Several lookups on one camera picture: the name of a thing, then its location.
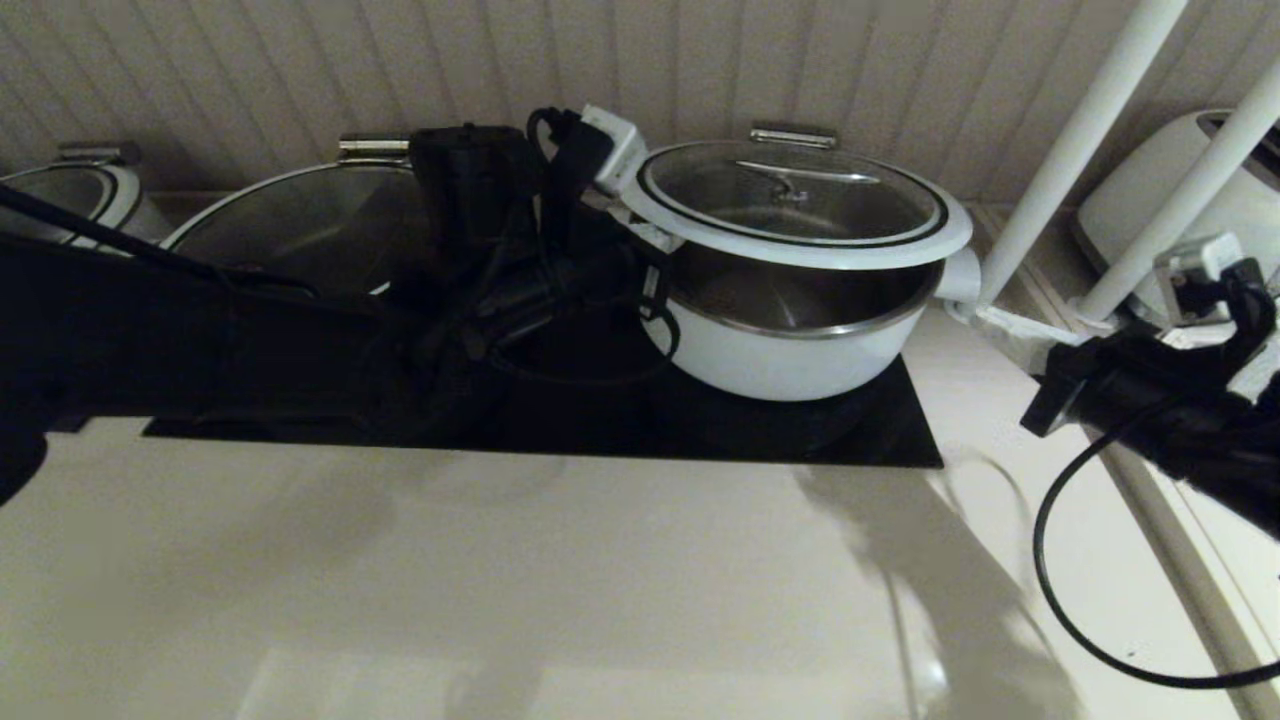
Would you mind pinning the white toaster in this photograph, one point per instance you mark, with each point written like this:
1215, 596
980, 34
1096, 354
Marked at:
1245, 195

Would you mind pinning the large black induction cooktop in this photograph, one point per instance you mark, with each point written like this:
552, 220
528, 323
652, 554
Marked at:
750, 435

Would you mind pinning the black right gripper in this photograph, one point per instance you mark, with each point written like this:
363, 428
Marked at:
1100, 385

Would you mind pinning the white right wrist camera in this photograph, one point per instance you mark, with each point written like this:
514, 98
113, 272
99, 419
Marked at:
1195, 275

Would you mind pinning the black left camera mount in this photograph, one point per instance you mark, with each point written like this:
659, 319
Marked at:
570, 180

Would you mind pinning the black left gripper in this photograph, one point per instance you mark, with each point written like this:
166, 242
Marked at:
580, 295

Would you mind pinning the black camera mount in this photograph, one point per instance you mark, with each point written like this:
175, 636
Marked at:
1250, 300
570, 180

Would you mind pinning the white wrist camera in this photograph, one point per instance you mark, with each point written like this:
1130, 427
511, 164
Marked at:
1195, 275
615, 150

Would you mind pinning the white pot with steel interior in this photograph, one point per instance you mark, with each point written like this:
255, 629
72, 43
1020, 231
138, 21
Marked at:
790, 375

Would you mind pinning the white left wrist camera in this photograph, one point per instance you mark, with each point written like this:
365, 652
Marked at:
615, 150

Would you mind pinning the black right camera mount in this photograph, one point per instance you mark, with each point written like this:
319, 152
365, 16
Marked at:
1250, 300

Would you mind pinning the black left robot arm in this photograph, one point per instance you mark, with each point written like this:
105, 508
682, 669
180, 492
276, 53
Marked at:
150, 340

